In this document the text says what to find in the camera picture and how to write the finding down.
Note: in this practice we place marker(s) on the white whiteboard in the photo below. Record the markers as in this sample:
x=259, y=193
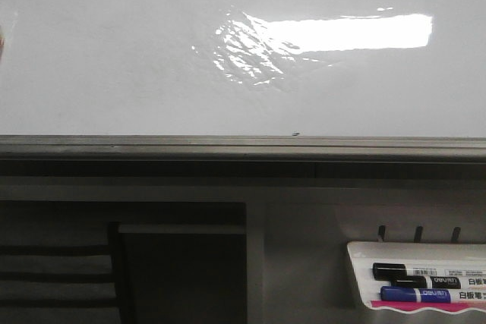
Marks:
x=244, y=67

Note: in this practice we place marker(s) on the dark cabinet panel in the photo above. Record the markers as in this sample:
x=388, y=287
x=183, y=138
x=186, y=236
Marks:
x=187, y=273

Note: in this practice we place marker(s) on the black capped marker top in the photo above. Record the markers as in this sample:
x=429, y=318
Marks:
x=387, y=271

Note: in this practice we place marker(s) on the black capped marker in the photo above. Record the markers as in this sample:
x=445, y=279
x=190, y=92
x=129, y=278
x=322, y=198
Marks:
x=444, y=282
x=387, y=271

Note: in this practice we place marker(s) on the blue capped marker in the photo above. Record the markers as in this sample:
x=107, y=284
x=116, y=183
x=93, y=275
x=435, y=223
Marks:
x=431, y=295

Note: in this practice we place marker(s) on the black capped marker middle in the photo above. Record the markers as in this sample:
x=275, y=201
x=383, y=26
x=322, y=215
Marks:
x=444, y=282

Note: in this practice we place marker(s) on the white marker tray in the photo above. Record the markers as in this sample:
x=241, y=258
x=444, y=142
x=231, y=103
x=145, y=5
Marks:
x=466, y=260

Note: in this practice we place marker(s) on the grey aluminium whiteboard frame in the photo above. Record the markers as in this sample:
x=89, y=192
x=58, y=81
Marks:
x=243, y=157

